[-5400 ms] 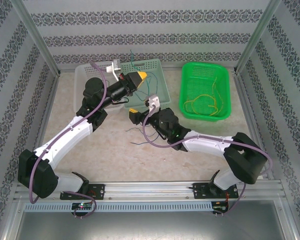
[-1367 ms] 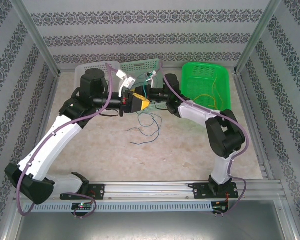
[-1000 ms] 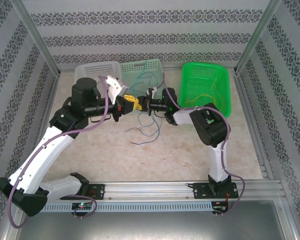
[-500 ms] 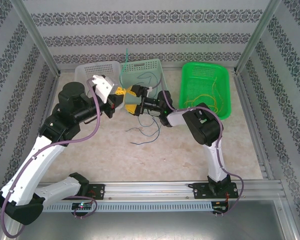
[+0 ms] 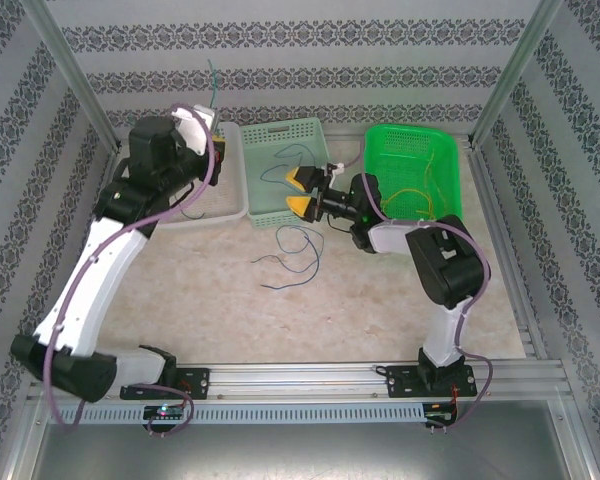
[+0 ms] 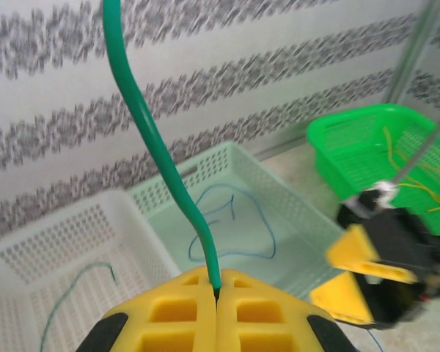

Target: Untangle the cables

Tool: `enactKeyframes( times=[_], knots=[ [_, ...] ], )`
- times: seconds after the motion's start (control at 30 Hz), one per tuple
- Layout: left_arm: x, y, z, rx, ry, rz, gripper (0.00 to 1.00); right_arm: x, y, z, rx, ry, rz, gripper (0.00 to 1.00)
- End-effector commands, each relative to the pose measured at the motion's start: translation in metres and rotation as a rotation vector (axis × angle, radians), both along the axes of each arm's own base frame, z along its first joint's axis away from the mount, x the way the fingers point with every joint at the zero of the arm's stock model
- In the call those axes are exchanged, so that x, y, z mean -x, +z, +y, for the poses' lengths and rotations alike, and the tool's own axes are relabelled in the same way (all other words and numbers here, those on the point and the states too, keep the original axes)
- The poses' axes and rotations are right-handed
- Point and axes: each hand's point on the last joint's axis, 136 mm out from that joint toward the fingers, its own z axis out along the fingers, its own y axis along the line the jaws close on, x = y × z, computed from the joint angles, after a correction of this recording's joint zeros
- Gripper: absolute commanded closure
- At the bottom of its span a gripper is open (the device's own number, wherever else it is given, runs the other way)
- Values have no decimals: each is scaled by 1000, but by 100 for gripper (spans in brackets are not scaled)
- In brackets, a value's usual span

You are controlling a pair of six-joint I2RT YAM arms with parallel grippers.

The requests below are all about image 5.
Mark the left circuit board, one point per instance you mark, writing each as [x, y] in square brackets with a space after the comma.
[165, 412]

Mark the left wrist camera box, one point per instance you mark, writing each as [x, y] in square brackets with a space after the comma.
[195, 125]

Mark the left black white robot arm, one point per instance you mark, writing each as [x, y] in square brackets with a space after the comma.
[90, 280]

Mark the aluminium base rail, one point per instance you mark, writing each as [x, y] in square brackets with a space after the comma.
[290, 380]

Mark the aluminium frame post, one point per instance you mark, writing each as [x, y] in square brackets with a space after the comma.
[75, 75]
[512, 75]

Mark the right circuit board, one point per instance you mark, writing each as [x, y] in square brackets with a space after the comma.
[440, 412]

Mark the left aluminium frame post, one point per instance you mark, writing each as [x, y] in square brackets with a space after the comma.
[75, 75]

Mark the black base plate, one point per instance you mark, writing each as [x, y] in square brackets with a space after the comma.
[200, 382]
[400, 382]

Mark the pale green plastic basket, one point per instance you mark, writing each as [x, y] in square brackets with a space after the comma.
[270, 210]

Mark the white plastic basket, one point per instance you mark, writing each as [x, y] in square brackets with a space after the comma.
[230, 200]

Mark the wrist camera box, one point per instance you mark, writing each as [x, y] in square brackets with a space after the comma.
[336, 169]
[195, 125]

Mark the grey metal sheet panel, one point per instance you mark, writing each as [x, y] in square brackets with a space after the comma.
[300, 455]

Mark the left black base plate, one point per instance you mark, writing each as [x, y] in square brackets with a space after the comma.
[200, 382]

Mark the circuit board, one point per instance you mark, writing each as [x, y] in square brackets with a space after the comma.
[440, 412]
[165, 412]

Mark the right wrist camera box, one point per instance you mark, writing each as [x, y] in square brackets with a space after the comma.
[336, 169]

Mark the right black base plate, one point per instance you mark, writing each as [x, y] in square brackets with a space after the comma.
[400, 382]

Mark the bright green plastic basket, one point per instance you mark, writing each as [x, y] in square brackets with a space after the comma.
[405, 165]

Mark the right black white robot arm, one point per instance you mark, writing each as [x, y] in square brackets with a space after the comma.
[445, 270]

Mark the right aluminium frame post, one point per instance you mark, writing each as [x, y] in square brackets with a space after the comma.
[512, 75]

